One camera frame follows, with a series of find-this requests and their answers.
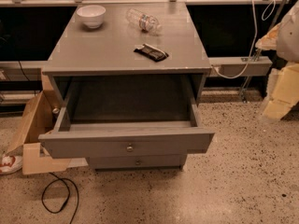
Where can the tan covered gripper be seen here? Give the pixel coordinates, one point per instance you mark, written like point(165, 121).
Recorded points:
point(290, 37)

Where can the grey top drawer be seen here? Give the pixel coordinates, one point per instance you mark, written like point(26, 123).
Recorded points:
point(127, 116)

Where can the grey drawer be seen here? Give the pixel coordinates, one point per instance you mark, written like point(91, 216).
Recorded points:
point(132, 162)
point(127, 116)

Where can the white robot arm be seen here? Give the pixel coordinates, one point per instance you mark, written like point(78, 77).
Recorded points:
point(282, 92)

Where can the grey lower drawer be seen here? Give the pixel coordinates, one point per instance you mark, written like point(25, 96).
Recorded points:
point(132, 162)

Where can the grey wooden drawer cabinet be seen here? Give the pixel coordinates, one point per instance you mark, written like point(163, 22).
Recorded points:
point(109, 51)

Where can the black snack wrapper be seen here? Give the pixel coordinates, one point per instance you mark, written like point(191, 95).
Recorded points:
point(152, 53)

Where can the clear plastic water bottle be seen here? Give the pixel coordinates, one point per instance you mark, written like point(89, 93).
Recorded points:
point(143, 21)

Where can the white ceramic bowl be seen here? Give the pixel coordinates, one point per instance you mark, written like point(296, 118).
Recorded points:
point(92, 16)

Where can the brown cardboard box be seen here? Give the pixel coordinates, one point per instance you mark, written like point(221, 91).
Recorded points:
point(38, 118)

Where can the white and red shoe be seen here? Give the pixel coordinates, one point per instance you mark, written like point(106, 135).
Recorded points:
point(10, 164)

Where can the grey wall rail bracket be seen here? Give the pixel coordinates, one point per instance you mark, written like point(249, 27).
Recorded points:
point(233, 66)

